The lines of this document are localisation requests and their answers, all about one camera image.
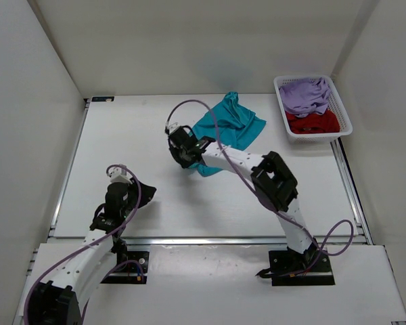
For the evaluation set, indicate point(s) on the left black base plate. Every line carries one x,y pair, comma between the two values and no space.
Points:
131,268

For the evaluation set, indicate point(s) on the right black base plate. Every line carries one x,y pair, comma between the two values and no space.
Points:
289,268

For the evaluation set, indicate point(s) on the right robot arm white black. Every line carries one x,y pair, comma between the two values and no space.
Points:
268,176

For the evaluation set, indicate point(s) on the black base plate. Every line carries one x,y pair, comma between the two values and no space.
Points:
289,268
131,268

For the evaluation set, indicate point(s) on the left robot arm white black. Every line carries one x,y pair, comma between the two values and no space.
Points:
61,294

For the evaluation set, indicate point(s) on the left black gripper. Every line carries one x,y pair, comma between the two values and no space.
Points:
147,193

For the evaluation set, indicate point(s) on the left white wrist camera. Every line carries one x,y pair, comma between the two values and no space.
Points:
118,174

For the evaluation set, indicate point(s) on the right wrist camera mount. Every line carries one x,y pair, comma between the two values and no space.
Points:
170,127

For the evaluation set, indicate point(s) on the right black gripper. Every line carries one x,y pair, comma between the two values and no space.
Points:
187,163

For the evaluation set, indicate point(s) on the teal t shirt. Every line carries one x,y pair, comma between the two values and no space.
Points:
230,122

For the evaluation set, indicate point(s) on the lavender t shirt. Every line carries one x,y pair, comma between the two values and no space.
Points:
305,96

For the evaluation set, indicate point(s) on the red t shirt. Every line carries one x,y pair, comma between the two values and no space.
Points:
313,123

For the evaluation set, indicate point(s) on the white plastic basket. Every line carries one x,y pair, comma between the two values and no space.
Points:
335,105

